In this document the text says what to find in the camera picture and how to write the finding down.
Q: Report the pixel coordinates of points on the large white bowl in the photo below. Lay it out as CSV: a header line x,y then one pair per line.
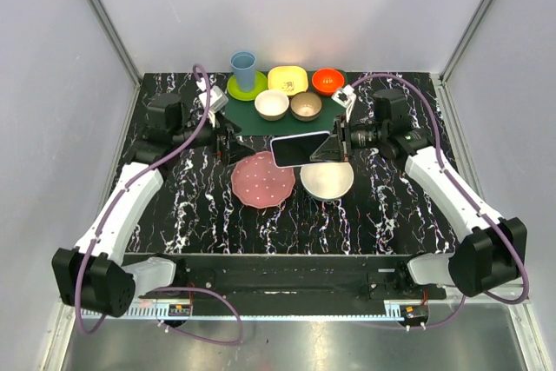
x,y
327,181

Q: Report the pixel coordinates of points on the yellow square dish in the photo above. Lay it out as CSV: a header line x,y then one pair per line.
x,y
289,79

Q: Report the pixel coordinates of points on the brown small bowl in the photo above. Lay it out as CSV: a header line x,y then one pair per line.
x,y
306,106

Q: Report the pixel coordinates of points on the cream small bowl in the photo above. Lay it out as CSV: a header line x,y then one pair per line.
x,y
272,104

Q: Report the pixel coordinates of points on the lime green saucer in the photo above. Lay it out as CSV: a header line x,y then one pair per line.
x,y
261,84

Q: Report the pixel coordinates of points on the dark green mat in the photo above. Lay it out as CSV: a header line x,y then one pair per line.
x,y
245,115

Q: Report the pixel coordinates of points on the left aluminium frame post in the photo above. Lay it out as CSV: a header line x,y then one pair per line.
x,y
115,40

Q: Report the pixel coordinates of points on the aluminium frame post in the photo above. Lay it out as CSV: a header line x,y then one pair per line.
x,y
115,40
466,38

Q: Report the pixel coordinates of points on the orange red bowl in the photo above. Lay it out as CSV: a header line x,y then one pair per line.
x,y
327,81

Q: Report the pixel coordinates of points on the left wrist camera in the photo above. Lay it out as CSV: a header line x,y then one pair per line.
x,y
217,101

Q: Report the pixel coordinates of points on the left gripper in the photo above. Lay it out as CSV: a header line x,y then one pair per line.
x,y
221,145

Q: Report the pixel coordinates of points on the phone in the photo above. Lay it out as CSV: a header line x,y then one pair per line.
x,y
296,150

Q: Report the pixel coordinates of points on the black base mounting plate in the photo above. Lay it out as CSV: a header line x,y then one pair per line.
x,y
372,276

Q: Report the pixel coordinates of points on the pink dotted plate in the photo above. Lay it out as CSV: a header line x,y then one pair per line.
x,y
258,183

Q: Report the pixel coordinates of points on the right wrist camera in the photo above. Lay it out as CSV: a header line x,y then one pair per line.
x,y
346,98

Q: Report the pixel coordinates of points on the blue plastic cup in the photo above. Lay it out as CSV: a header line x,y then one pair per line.
x,y
243,67

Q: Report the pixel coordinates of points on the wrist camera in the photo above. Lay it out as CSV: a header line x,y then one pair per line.
x,y
217,101
346,98

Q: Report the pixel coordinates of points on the aluminium front rail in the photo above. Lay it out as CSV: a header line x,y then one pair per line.
x,y
206,305

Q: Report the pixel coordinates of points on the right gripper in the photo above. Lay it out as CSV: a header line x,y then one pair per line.
x,y
338,146

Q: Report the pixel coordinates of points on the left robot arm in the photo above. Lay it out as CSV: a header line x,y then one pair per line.
x,y
92,275

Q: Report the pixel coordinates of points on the right aluminium frame post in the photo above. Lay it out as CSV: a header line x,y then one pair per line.
x,y
466,38

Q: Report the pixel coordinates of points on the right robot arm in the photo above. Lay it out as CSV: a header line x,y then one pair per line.
x,y
491,249

